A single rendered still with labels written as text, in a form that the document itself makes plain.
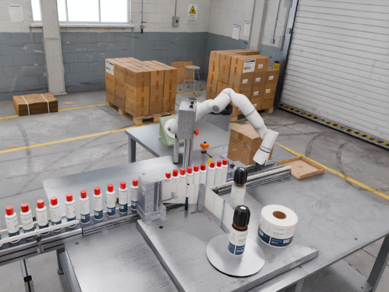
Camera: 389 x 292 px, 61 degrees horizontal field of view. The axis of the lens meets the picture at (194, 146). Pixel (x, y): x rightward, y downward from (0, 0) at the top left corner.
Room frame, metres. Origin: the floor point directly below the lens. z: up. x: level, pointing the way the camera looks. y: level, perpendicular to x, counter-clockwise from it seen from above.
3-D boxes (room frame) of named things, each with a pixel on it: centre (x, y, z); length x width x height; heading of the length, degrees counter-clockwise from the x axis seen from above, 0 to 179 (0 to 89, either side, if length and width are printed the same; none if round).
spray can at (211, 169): (1.99, -0.13, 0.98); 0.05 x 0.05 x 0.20
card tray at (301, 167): (2.50, -0.91, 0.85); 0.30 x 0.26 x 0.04; 124
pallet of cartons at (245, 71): (6.40, -0.82, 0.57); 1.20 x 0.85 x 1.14; 132
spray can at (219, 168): (2.01, -0.18, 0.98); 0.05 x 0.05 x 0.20
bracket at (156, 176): (1.64, 0.22, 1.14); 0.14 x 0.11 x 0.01; 124
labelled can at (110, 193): (1.60, 0.46, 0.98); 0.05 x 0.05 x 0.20
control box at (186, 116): (1.96, 0.06, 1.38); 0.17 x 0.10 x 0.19; 179
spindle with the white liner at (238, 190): (1.76, -0.29, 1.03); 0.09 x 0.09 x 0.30
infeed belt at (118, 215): (1.95, -0.08, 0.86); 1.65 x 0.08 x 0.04; 124
